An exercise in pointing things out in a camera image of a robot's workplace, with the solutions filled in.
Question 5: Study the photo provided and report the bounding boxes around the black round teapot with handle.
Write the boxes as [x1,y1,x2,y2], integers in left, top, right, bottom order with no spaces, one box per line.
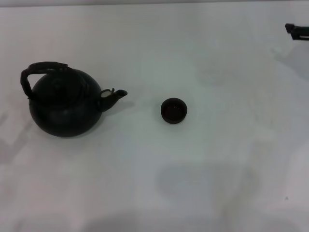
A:
[20,61,128,138]

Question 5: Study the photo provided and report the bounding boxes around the small dark teacup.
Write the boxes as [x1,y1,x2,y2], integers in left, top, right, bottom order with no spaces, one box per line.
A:
[160,97,188,125]

